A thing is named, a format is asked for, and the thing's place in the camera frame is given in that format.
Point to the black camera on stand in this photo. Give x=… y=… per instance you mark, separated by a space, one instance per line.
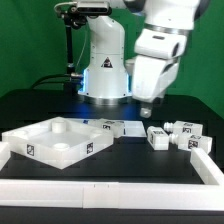
x=74 y=14

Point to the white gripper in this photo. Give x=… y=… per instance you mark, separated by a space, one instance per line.
x=151 y=77

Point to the white tag base sheet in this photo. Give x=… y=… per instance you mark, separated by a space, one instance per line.
x=132 y=128

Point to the white square tabletop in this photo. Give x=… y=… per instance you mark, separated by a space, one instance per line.
x=58 y=142

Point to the white U-shaped fence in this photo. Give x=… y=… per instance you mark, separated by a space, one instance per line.
x=207 y=196

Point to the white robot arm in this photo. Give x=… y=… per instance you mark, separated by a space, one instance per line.
x=158 y=50

